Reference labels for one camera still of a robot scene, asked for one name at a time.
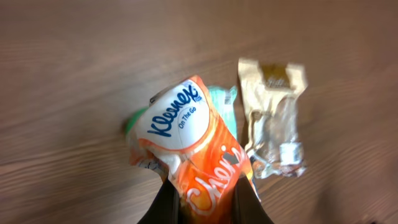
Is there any green lid jar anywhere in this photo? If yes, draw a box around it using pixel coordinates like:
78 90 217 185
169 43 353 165
124 107 149 135

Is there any teal wipes packet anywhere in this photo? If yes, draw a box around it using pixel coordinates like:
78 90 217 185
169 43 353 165
208 86 238 139

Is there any beige snack pouch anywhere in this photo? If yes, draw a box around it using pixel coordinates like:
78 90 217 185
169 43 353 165
238 58 308 179

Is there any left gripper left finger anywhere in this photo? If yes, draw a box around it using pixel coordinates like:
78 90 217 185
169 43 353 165
137 180 179 224

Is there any orange Kleenex tissue pack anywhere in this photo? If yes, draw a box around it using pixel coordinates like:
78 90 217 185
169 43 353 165
126 75 253 223

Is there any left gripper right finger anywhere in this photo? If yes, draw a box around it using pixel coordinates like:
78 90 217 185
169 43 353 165
233 177 274 224

